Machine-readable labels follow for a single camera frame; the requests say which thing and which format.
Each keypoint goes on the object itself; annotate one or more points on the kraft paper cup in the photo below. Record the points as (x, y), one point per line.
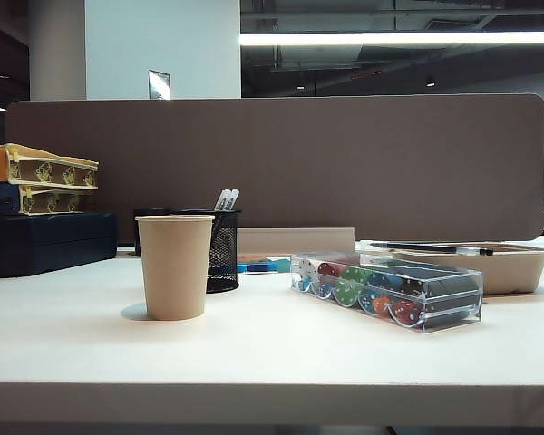
(174, 272)

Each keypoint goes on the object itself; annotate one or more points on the black poker chip stack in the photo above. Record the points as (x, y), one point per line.
(451, 313)
(440, 283)

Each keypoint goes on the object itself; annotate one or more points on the yellow box with letter Y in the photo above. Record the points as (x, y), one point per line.
(50, 170)

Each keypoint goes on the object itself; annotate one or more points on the beige pulp tray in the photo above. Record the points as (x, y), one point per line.
(517, 272)

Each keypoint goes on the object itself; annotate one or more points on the black mesh pen holder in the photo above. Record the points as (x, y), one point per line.
(224, 254)

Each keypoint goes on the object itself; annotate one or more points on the brown fabric desk divider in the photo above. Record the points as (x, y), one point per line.
(344, 158)

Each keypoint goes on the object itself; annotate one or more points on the light blue poker chip stack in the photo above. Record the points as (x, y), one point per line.
(303, 285)

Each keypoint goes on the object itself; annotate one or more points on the long ceiling light strip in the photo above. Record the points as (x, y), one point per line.
(390, 38)

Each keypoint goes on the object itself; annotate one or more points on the green poker chip stack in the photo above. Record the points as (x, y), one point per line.
(356, 274)
(346, 292)

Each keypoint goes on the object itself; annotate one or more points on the clear plastic poker chip case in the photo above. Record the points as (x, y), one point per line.
(449, 294)

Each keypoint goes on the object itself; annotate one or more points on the white poker chip stack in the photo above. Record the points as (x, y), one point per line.
(307, 268)

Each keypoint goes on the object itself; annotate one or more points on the orange poker chip stack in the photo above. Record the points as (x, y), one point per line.
(382, 305)

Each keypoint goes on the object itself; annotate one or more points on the red poker chip stack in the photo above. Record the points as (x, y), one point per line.
(405, 312)
(330, 270)

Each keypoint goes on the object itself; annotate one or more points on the dark blue case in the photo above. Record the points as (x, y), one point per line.
(50, 244)

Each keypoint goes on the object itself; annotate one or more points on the blue and yellow box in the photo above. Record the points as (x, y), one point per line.
(50, 201)

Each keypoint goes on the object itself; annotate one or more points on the teal magnetic numbers pack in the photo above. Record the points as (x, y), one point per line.
(258, 266)

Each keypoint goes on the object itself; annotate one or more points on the silver wall sign plate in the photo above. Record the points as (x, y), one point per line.
(159, 84)

